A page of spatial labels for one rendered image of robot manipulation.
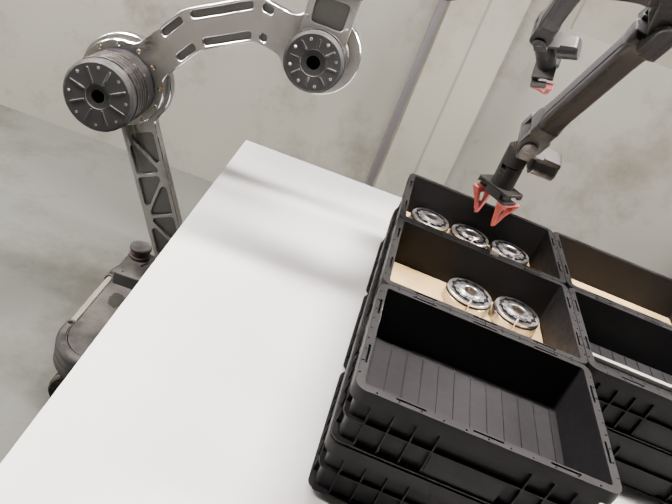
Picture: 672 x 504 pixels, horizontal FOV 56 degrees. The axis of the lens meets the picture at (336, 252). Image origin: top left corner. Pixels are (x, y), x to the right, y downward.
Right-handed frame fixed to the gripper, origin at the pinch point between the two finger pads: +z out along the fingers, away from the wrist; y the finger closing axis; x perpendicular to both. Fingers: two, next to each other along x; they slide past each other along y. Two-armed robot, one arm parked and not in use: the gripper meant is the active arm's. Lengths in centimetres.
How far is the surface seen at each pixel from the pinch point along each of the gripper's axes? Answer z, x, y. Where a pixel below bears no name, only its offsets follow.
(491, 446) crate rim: -2, 59, -58
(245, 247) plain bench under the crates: 21, 52, 21
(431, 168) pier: 40, -89, 98
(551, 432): 8, 33, -54
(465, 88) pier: 1, -89, 99
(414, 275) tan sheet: 8.6, 28.5, -9.7
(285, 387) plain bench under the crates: 21, 66, -23
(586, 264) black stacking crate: 4.3, -25.6, -17.7
